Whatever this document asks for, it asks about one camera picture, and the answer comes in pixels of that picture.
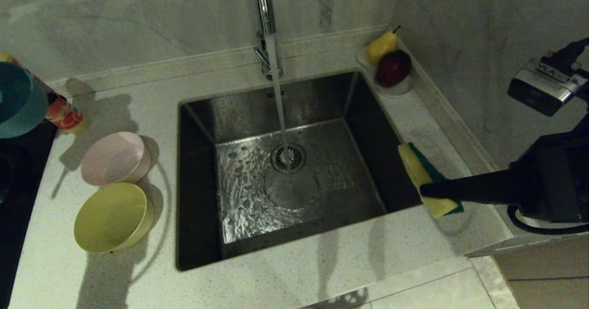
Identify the pink plastic bowl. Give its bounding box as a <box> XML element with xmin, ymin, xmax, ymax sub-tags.
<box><xmin>81</xmin><ymin>132</ymin><xmax>152</xmax><ymax>187</ymax></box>

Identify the round metal drain strainer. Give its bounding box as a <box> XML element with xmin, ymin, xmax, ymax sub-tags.
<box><xmin>271</xmin><ymin>143</ymin><xmax>307</xmax><ymax>175</ymax></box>

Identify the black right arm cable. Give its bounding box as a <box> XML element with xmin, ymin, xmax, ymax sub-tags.
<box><xmin>507</xmin><ymin>37</ymin><xmax>589</xmax><ymax>235</ymax></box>

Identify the yellow plastic bowl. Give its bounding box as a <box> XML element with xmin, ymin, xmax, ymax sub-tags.
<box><xmin>74</xmin><ymin>182</ymin><xmax>155</xmax><ymax>253</ymax></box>

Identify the orange white dish soap bottle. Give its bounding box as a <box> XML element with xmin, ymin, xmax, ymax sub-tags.
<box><xmin>0</xmin><ymin>51</ymin><xmax>89</xmax><ymax>134</ymax></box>

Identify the yellow pear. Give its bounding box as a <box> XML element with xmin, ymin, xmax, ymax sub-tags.
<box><xmin>366</xmin><ymin>25</ymin><xmax>400</xmax><ymax>66</ymax></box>

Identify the black induction cooktop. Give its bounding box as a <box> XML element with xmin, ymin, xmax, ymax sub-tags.
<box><xmin>0</xmin><ymin>120</ymin><xmax>58</xmax><ymax>309</ymax></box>

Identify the dark red apple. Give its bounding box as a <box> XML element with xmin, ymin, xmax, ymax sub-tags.
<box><xmin>375</xmin><ymin>50</ymin><xmax>413</xmax><ymax>88</ymax></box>

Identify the beige wooden cabinet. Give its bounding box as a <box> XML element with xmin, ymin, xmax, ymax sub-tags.
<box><xmin>492</xmin><ymin>235</ymin><xmax>589</xmax><ymax>309</ymax></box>

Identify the stainless steel sink basin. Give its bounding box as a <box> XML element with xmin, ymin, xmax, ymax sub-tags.
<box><xmin>176</xmin><ymin>72</ymin><xmax>434</xmax><ymax>271</ymax></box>

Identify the chrome faucet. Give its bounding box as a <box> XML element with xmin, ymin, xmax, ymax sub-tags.
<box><xmin>254</xmin><ymin>0</ymin><xmax>284</xmax><ymax>82</ymax></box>

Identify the blue plastic bowl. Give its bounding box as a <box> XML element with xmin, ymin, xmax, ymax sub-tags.
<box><xmin>0</xmin><ymin>62</ymin><xmax>49</xmax><ymax>139</ymax></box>

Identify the green and yellow sponge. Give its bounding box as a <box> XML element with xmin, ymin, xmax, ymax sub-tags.
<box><xmin>398</xmin><ymin>142</ymin><xmax>465</xmax><ymax>219</ymax></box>

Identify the small white fruit dish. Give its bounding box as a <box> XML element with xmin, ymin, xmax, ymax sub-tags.
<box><xmin>356</xmin><ymin>47</ymin><xmax>414</xmax><ymax>98</ymax></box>

